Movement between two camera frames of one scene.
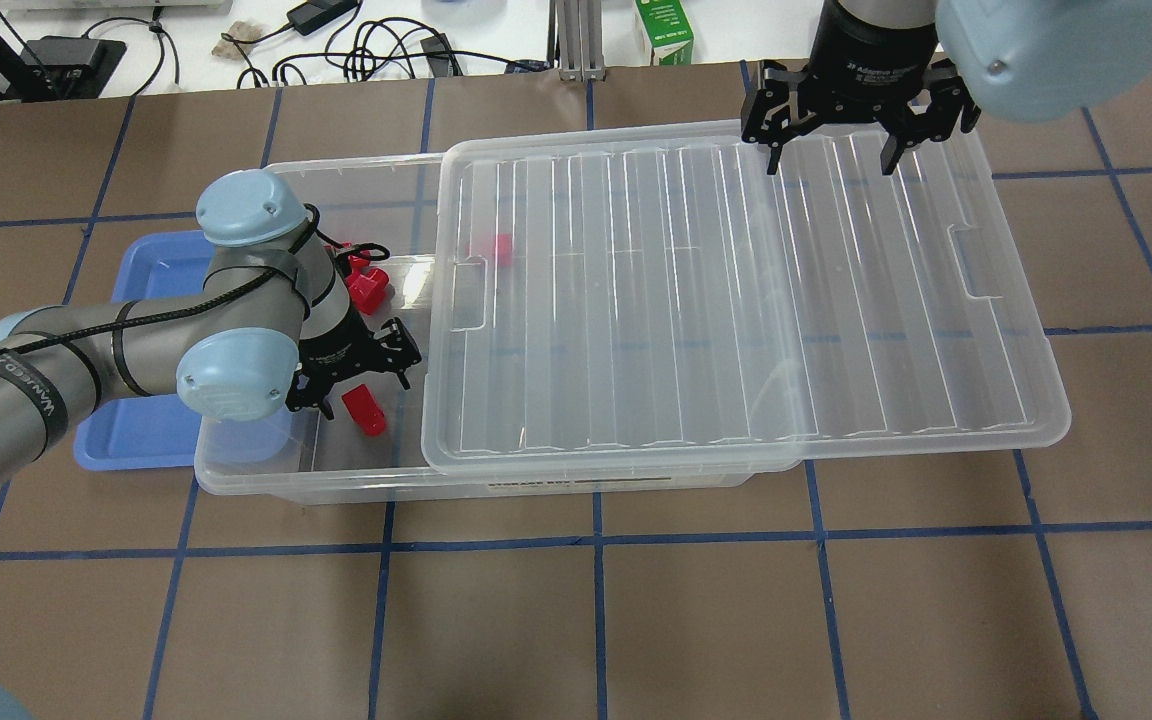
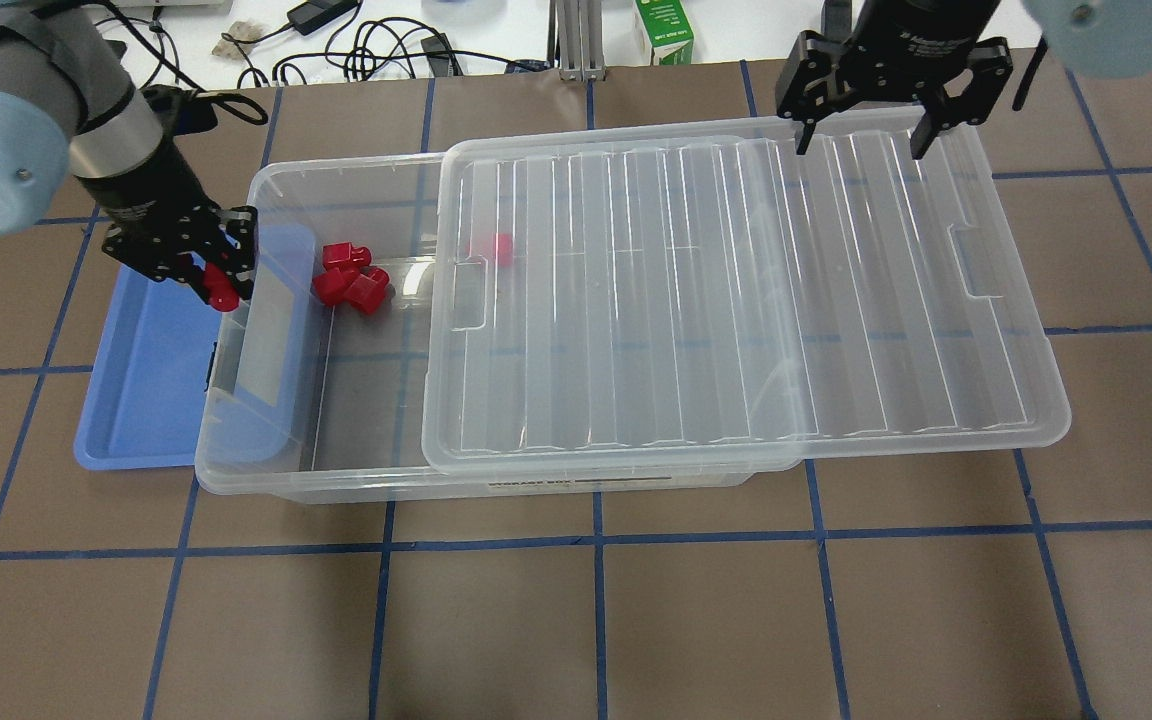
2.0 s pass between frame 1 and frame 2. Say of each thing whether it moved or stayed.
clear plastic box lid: stayed
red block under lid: stayed
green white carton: stayed
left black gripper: moved
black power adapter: stayed
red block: moved
